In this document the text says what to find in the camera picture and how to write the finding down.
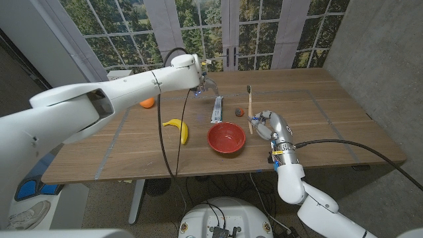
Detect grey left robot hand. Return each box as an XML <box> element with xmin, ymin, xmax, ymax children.
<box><xmin>190</xmin><ymin>76</ymin><xmax>219</xmax><ymax>97</ymax></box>

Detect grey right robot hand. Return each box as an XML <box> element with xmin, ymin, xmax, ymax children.
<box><xmin>248</xmin><ymin>110</ymin><xmax>294</xmax><ymax>146</ymax></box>

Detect white green toothpaste tube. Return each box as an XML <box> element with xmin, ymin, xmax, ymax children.
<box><xmin>210</xmin><ymin>95</ymin><xmax>224</xmax><ymax>124</ymax></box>

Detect wooden toothbrush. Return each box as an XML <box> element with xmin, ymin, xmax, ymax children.
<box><xmin>247</xmin><ymin>85</ymin><xmax>254</xmax><ymax>136</ymax></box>

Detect red bowl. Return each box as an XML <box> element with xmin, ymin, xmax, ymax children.
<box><xmin>207</xmin><ymin>121</ymin><xmax>247</xmax><ymax>154</ymax></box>

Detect yellow banana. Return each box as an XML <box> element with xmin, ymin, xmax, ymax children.
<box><xmin>162</xmin><ymin>118</ymin><xmax>189</xmax><ymax>145</ymax></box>

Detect printed window backdrop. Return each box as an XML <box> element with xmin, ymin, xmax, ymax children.
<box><xmin>59</xmin><ymin>0</ymin><xmax>351</xmax><ymax>75</ymax></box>

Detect white power strip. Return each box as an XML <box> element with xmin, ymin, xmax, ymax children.
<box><xmin>106</xmin><ymin>69</ymin><xmax>134</xmax><ymax>82</ymax></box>

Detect black round disc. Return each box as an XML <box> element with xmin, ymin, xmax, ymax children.
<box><xmin>145</xmin><ymin>178</ymin><xmax>172</xmax><ymax>198</ymax></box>

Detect white robot torso base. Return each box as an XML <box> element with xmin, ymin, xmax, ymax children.
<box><xmin>178</xmin><ymin>197</ymin><xmax>274</xmax><ymax>238</ymax></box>

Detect white table leg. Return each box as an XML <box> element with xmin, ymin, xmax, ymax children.
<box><xmin>128</xmin><ymin>178</ymin><xmax>146</xmax><ymax>225</ymax></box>

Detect white partition panel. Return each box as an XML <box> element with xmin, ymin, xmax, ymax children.
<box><xmin>0</xmin><ymin>0</ymin><xmax>110</xmax><ymax>90</ymax></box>

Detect black blue foot pedal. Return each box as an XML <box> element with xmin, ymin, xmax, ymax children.
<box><xmin>14</xmin><ymin>175</ymin><xmax>63</xmax><ymax>202</ymax></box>

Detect white sneaker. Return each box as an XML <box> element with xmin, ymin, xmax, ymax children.
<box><xmin>6</xmin><ymin>200</ymin><xmax>52</xmax><ymax>231</ymax></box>

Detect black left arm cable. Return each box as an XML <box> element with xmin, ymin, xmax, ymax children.
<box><xmin>157</xmin><ymin>47</ymin><xmax>190</xmax><ymax>179</ymax></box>

